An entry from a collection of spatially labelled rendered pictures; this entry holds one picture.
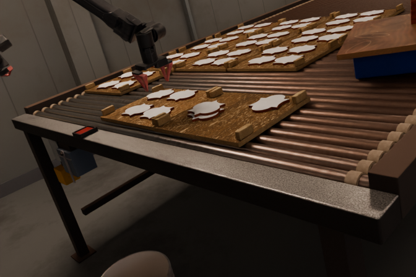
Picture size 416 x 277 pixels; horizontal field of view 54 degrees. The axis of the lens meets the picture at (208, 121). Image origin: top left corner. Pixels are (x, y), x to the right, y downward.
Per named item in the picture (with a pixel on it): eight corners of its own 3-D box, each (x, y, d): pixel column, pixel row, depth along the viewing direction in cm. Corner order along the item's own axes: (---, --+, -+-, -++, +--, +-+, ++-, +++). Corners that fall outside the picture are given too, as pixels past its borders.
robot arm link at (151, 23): (117, 36, 143) (124, 16, 138) (135, 26, 152) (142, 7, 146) (144, 55, 142) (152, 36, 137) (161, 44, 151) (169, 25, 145)
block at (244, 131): (240, 141, 111) (238, 132, 110) (236, 140, 113) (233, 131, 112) (254, 132, 115) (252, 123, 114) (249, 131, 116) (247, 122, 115)
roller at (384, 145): (401, 168, 90) (399, 148, 89) (57, 109, 235) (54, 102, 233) (410, 158, 93) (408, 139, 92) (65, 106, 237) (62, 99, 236)
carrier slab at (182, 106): (153, 131, 142) (152, 127, 142) (101, 120, 173) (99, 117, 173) (223, 95, 162) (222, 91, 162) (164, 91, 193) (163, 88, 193)
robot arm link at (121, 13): (25, -21, 143) (29, -49, 136) (36, -25, 148) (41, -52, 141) (126, 46, 142) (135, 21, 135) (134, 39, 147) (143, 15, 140)
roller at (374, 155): (391, 178, 87) (389, 159, 86) (49, 113, 232) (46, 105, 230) (401, 168, 90) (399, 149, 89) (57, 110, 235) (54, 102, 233)
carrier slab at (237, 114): (239, 148, 111) (238, 142, 111) (155, 132, 142) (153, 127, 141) (311, 101, 131) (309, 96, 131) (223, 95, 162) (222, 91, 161)
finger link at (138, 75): (136, 92, 147) (129, 68, 143) (151, 84, 151) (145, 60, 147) (147, 95, 143) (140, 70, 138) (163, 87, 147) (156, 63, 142)
